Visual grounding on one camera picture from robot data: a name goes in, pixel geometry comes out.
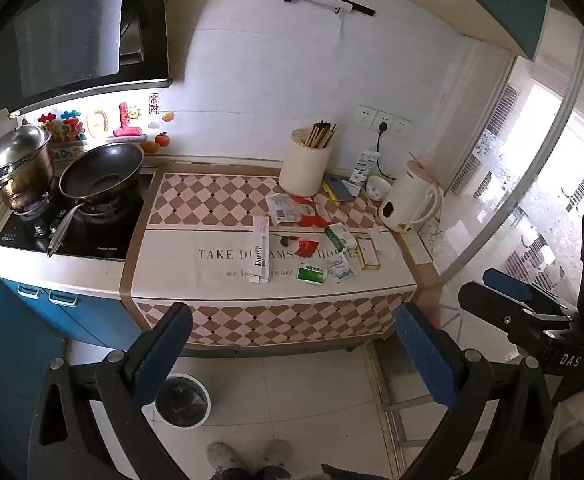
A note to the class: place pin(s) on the cream and orange carton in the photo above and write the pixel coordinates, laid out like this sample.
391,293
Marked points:
368,255

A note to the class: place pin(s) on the cream chopstick holder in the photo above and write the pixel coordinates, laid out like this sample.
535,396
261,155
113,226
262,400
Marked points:
302,170

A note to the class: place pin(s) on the long white box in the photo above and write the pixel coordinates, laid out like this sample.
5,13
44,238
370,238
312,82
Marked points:
260,250

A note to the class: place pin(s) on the person's right shoe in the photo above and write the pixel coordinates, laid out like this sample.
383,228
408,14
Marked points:
277,453

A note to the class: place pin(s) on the white and blue box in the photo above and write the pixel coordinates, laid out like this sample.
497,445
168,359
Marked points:
362,167

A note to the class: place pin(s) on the white sachet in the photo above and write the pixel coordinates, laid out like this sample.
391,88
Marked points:
342,268

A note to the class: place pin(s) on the white electric kettle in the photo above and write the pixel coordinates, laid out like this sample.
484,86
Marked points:
409,200

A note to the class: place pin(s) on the person's right forearm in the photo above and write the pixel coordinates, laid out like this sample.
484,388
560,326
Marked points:
579,430

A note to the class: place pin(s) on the grey blue card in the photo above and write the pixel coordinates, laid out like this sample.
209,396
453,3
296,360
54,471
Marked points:
346,190

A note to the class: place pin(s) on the white trash bin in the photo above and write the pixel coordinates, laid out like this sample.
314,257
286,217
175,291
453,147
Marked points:
182,402

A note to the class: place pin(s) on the small white dotted bowl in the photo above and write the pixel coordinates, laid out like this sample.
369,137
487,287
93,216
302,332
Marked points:
377,187

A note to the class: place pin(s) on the white barcode plastic packet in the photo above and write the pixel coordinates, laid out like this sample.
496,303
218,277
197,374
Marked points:
282,209

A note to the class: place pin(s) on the person's shoe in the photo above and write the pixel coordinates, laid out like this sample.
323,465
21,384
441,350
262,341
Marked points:
223,455
277,453

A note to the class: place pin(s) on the steel pot with lid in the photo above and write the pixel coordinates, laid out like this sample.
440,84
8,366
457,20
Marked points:
19,160

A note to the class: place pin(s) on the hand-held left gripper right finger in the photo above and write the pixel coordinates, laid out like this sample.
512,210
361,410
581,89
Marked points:
429,355

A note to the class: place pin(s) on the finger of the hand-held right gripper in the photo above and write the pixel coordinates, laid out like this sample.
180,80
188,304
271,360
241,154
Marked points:
516,287
501,310

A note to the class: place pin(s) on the green and white box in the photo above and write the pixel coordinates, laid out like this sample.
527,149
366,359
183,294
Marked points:
341,237
313,273

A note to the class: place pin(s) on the white wall socket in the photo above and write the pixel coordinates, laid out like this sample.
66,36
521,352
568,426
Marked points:
401,126
366,116
384,121

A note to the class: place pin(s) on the red and white packet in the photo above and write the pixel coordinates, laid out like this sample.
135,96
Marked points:
314,212

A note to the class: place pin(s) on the red chili pepper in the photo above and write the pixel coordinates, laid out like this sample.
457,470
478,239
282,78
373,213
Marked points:
286,236

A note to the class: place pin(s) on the black range hood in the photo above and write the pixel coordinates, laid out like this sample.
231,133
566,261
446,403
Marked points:
72,25

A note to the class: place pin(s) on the small red packet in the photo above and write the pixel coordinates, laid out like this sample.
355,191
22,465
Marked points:
306,248

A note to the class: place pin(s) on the yellow pencil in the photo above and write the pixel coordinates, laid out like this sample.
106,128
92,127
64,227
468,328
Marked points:
329,190

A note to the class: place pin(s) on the person's left shoe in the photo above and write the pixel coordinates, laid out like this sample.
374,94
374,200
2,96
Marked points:
223,455

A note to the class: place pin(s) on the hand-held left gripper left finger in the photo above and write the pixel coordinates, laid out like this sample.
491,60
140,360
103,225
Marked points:
154,360

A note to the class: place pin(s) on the checked table mat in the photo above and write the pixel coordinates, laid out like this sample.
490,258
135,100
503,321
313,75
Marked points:
202,240

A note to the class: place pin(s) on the black wok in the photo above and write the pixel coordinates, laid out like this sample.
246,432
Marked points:
102,172

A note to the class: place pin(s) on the sliding glass door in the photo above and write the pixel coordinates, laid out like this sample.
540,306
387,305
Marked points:
526,170

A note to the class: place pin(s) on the blue kitchen cabinet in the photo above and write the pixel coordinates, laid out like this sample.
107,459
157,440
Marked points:
17,340

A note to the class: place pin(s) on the bundle of chopsticks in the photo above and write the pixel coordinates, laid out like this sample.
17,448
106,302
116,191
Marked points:
319,135

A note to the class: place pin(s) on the black gas stove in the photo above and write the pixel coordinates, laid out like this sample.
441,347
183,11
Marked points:
97,240

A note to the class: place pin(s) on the teal upper cabinet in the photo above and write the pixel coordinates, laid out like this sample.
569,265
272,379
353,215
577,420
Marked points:
501,5

